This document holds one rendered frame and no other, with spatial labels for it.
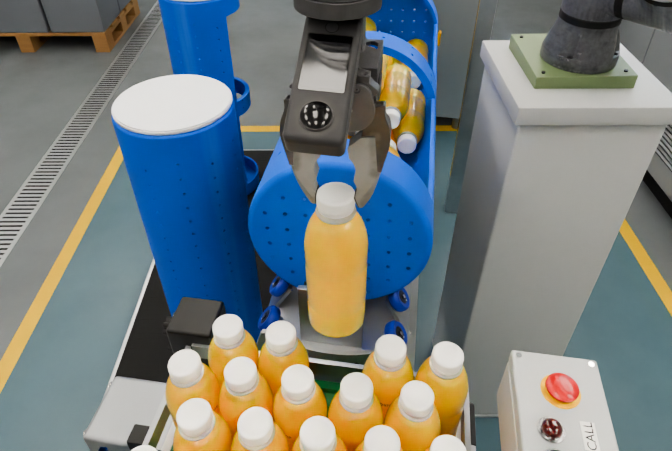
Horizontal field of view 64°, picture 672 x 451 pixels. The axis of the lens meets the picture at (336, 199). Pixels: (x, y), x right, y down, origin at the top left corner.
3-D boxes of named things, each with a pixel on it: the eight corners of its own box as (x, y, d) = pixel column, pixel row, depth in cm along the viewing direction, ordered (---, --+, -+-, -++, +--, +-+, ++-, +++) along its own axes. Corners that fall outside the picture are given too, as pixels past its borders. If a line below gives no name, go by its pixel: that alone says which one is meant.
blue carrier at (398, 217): (434, 74, 155) (442, -29, 138) (426, 310, 88) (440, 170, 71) (336, 71, 160) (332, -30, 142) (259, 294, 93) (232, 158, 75)
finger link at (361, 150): (392, 177, 58) (380, 101, 52) (387, 213, 53) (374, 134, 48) (363, 178, 58) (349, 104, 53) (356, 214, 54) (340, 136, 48)
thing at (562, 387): (574, 379, 62) (576, 373, 62) (580, 407, 60) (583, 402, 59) (541, 375, 63) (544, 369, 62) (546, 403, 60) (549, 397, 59)
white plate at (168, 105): (244, 76, 136) (244, 80, 137) (139, 71, 139) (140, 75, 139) (213, 135, 115) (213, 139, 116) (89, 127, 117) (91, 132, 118)
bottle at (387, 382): (360, 402, 82) (364, 326, 71) (406, 407, 82) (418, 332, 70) (356, 447, 77) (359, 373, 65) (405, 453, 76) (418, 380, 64)
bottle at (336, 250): (365, 297, 68) (370, 181, 56) (365, 344, 63) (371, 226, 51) (309, 295, 68) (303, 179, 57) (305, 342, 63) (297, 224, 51)
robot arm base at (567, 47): (594, 38, 118) (608, -7, 112) (631, 70, 107) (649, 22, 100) (528, 43, 117) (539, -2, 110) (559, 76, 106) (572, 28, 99)
